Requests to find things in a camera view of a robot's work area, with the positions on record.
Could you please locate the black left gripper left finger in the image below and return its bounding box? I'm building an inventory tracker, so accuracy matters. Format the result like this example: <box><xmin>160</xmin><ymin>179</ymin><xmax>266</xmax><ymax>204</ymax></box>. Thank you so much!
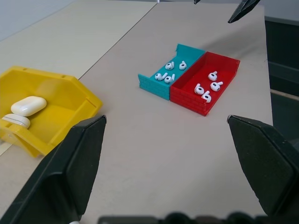
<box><xmin>0</xmin><ymin>115</ymin><xmax>107</xmax><ymax>224</ymax></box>

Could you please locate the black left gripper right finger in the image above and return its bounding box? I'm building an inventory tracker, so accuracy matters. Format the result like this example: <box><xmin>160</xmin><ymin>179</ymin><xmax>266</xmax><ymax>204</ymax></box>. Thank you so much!
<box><xmin>227</xmin><ymin>114</ymin><xmax>299</xmax><ymax>218</ymax></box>

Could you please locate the yellow plastic bin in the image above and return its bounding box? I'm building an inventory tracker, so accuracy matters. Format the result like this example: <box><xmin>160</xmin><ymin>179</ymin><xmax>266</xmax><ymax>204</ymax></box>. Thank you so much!
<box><xmin>0</xmin><ymin>66</ymin><xmax>104</xmax><ymax>159</ymax></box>

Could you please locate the dark cabinet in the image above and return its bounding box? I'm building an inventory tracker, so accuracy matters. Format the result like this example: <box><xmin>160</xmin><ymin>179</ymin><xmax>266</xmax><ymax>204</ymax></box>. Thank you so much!
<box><xmin>264</xmin><ymin>15</ymin><xmax>299</xmax><ymax>150</ymax></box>

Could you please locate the teal brick-pattern tray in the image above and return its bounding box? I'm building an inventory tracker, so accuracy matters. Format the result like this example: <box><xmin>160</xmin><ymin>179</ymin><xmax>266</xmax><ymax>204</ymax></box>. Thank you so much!
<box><xmin>137</xmin><ymin>43</ymin><xmax>206</xmax><ymax>101</ymax></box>

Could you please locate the red brick-pattern tray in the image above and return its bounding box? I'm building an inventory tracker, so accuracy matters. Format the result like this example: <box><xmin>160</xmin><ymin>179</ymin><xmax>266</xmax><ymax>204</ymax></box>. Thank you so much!
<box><xmin>170</xmin><ymin>51</ymin><xmax>241</xmax><ymax>117</ymax></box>

